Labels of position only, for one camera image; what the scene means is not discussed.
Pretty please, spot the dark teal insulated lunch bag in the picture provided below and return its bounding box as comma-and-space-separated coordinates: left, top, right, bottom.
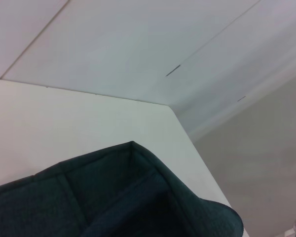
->
0, 140, 245, 237

